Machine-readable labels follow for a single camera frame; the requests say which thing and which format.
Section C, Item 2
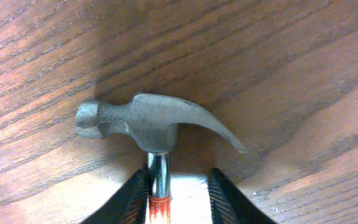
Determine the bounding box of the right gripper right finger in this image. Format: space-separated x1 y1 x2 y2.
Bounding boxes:
208 168 277 224

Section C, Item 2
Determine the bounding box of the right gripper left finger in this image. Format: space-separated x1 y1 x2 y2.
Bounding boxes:
82 168 148 224

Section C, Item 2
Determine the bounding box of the small claw hammer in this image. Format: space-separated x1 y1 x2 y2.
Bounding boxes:
75 93 246 223

